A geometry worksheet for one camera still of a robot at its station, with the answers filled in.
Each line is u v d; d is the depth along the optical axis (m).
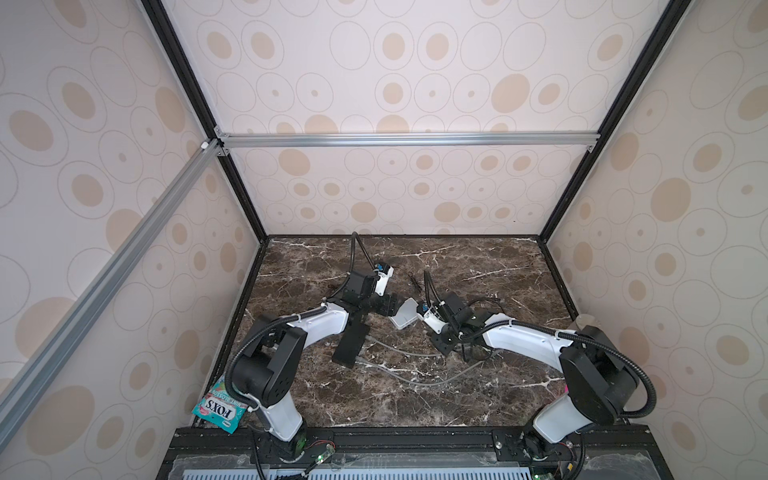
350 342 0.91
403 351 0.90
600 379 0.45
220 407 0.78
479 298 1.03
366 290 0.73
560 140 0.90
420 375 0.85
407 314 0.94
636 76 0.78
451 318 0.69
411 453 0.73
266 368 0.46
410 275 1.11
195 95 0.80
